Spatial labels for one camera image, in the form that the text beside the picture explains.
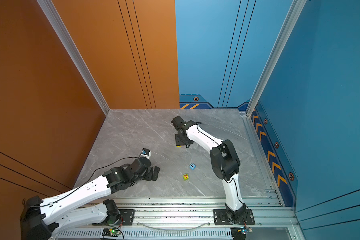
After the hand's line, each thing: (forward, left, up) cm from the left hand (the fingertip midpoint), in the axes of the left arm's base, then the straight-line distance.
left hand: (153, 167), depth 79 cm
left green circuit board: (-28, +19, -13) cm, 36 cm away
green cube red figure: (-2, -17, -9) cm, 20 cm away
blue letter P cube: (+5, -21, -9) cm, 24 cm away
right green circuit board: (-26, -45, -10) cm, 53 cm away
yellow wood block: (+19, -13, -10) cm, 25 cm away
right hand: (+18, -14, -4) cm, 23 cm away
